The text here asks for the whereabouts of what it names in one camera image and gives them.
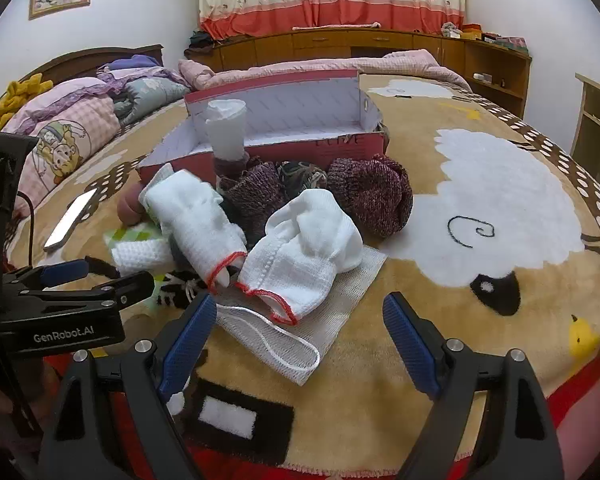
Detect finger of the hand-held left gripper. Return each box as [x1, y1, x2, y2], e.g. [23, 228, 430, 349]
[25, 271, 156, 318]
[5, 258, 91, 293]

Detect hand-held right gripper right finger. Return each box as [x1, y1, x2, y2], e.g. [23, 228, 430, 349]
[382, 291, 566, 480]

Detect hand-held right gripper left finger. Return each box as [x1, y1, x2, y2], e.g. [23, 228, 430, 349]
[39, 292, 218, 480]

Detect tan sock ball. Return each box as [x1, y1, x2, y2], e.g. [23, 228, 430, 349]
[119, 183, 153, 225]

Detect white mesh bag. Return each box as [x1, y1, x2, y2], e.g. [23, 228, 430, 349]
[215, 245, 388, 387]

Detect maroon knit sock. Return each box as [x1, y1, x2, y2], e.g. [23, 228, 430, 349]
[219, 157, 287, 223]

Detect dark patterned sock ball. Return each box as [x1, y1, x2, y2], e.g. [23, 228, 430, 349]
[277, 161, 329, 201]

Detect red cardboard box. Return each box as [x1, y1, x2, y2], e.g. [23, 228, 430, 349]
[136, 69, 390, 188]

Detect smartphone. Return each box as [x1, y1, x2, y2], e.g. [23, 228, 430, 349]
[44, 187, 99, 252]

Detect pink checked cartoon pillow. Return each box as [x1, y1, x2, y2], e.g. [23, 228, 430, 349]
[17, 95, 121, 206]

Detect printed blanket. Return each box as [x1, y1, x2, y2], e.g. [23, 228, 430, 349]
[5, 67, 600, 476]

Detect lilac frilled pink pillow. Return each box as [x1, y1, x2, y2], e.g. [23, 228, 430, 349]
[2, 77, 116, 126]

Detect yellow knit cloth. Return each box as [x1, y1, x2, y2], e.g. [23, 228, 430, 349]
[0, 74, 55, 161]

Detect grey cloud-print quilt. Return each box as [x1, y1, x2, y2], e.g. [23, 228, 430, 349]
[112, 76, 191, 126]

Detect wooden headboard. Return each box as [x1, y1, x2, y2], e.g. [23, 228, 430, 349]
[0, 44, 165, 126]

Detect purple cloth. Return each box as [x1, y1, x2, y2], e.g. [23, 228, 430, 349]
[97, 54, 163, 78]

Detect dark clothes pile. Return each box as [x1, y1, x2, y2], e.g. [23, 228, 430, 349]
[187, 30, 216, 52]

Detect wooden cabinet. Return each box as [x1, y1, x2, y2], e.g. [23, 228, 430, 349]
[184, 27, 533, 118]

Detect pink rolled quilt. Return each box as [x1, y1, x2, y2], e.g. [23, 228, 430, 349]
[178, 49, 473, 92]

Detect red and green boxes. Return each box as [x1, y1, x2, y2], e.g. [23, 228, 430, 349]
[482, 34, 529, 54]

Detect black cable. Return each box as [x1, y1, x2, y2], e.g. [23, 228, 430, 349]
[12, 192, 36, 268]

